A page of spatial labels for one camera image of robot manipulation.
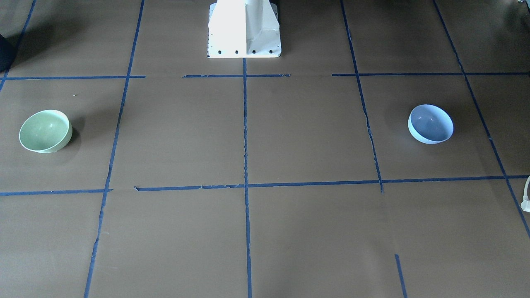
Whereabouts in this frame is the blue bowl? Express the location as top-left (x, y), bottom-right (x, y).
top-left (407, 104), bottom-right (454, 144)

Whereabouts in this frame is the green bowl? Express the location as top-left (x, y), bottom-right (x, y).
top-left (19, 109), bottom-right (73, 154)

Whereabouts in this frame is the dark object at edge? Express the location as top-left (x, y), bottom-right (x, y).
top-left (0, 35), bottom-right (16, 73)

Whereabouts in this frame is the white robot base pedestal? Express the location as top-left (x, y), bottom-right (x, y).
top-left (207, 0), bottom-right (282, 59)

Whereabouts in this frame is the white cable plug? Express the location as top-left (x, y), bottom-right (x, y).
top-left (520, 177), bottom-right (530, 213)

